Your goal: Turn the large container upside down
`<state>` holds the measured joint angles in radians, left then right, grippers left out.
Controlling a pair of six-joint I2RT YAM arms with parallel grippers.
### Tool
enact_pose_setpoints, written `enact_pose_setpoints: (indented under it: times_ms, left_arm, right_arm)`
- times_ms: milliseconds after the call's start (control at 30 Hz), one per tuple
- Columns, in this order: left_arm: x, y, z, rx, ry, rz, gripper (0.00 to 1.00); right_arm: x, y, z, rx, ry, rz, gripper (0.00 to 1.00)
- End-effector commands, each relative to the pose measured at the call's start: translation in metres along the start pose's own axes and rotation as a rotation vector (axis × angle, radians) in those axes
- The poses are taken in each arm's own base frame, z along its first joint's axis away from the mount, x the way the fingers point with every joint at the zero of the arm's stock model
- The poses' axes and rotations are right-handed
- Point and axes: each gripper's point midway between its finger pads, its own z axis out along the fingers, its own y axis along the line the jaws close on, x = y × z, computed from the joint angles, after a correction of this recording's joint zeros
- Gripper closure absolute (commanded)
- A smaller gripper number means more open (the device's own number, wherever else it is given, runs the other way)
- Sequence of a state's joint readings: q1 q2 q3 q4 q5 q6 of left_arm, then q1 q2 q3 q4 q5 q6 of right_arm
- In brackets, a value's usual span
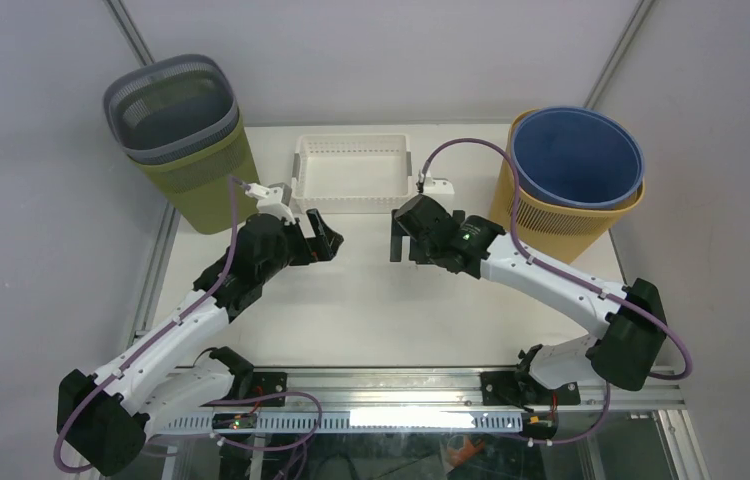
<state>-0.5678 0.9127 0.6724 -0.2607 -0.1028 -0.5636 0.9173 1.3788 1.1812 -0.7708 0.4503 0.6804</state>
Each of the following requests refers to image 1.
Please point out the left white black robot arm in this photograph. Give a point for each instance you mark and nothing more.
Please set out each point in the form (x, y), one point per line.
(109, 415)

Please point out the aluminium mounting rail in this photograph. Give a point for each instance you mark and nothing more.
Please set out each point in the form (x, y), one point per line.
(339, 389)

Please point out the olive green waste bin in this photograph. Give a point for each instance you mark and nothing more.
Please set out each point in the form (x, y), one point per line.
(196, 185)

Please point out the blue plastic bucket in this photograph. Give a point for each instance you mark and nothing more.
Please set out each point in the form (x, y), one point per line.
(575, 157)

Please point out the white slotted cable duct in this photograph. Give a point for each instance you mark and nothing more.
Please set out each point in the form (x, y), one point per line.
(358, 420)

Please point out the white perforated plastic tray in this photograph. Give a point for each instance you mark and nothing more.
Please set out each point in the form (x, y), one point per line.
(352, 173)

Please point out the grey mesh waste bin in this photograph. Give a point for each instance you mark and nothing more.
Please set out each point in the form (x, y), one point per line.
(170, 109)

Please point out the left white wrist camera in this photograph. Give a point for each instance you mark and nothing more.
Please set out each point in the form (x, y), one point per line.
(273, 200)

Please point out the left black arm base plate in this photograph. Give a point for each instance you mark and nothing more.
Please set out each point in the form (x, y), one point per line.
(258, 384)

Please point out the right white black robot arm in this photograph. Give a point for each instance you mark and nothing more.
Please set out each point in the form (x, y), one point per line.
(623, 325)

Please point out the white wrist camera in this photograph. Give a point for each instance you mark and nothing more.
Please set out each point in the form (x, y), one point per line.
(432, 186)
(273, 200)

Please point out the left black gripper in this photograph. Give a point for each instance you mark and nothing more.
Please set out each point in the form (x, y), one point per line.
(327, 241)

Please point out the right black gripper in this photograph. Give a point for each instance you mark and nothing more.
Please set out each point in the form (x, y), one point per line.
(395, 248)

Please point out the yellow slatted waste bin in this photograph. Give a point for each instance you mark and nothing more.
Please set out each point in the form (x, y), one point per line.
(562, 232)

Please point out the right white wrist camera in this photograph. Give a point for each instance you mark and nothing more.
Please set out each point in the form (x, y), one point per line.
(432, 186)

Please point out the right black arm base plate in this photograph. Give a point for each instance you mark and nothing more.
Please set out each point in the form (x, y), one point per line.
(518, 389)

